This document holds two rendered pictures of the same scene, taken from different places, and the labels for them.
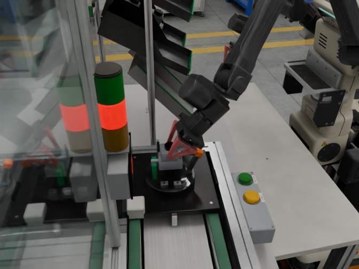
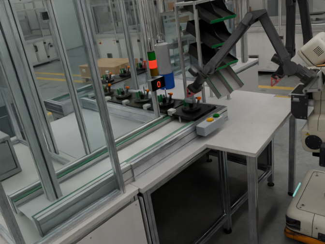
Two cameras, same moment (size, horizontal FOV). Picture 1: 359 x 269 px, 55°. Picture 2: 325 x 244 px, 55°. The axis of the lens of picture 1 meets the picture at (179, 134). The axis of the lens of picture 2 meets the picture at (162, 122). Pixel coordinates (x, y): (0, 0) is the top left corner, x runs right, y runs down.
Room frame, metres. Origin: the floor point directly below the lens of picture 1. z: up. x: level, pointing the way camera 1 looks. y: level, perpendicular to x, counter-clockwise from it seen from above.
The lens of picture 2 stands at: (-0.68, -1.47, 1.75)
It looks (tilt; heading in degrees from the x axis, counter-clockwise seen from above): 23 degrees down; 53
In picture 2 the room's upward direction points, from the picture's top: 9 degrees counter-clockwise
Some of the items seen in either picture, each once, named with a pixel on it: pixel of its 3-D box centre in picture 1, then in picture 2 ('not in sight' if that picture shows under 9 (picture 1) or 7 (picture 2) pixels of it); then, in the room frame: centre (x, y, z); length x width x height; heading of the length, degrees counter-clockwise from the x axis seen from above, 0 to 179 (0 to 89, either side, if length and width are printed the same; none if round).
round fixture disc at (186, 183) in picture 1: (170, 175); (191, 108); (0.71, 0.02, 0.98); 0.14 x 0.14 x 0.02
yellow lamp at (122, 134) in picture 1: (114, 133); (154, 71); (0.50, 0.12, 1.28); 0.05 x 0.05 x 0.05
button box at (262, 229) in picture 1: (250, 205); (210, 124); (0.65, -0.20, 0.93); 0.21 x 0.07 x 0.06; 7
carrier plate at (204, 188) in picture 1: (170, 181); (191, 110); (0.71, 0.02, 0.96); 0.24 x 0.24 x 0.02; 7
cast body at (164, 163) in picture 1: (166, 155); (188, 97); (0.70, 0.03, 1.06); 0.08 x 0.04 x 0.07; 97
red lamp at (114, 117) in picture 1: (111, 110); (152, 63); (0.50, 0.12, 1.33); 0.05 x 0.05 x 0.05
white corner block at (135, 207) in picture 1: (135, 207); (171, 112); (0.60, 0.11, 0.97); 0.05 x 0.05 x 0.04; 7
